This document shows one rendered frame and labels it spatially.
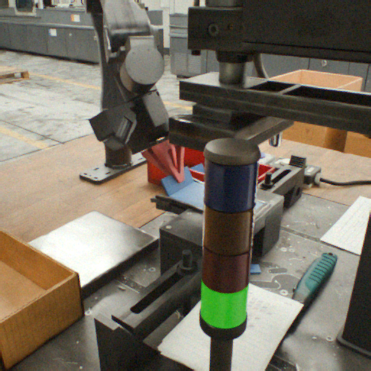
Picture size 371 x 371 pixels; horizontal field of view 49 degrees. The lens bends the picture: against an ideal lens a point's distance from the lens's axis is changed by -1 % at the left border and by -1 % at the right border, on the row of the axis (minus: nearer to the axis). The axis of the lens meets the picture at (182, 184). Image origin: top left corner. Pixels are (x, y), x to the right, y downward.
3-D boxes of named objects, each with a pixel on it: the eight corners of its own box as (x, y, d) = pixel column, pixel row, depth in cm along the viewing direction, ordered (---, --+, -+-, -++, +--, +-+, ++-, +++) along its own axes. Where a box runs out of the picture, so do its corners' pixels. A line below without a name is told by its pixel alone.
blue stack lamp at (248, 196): (221, 183, 32) (223, 142, 31) (265, 196, 30) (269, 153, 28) (192, 201, 29) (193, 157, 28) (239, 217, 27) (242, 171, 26)
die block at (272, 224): (230, 222, 77) (231, 185, 73) (279, 240, 71) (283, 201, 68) (160, 276, 62) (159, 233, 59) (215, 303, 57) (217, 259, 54)
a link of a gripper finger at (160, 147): (178, 186, 65) (153, 132, 64) (149, 196, 70) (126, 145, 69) (202, 172, 70) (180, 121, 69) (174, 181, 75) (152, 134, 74)
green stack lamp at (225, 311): (217, 290, 37) (218, 259, 35) (254, 308, 34) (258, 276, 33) (191, 314, 34) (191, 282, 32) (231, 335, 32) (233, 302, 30)
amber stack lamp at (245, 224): (219, 222, 34) (221, 185, 32) (261, 238, 31) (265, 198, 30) (192, 243, 31) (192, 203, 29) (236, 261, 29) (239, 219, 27)
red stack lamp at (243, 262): (218, 257, 35) (219, 224, 34) (258, 274, 33) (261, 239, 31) (191, 280, 32) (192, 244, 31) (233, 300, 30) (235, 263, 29)
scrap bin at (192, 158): (180, 165, 101) (180, 142, 99) (273, 193, 88) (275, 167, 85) (147, 182, 93) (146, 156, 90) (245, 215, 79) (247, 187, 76)
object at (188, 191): (185, 180, 73) (185, 165, 72) (264, 206, 65) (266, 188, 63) (160, 195, 68) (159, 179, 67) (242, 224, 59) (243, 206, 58)
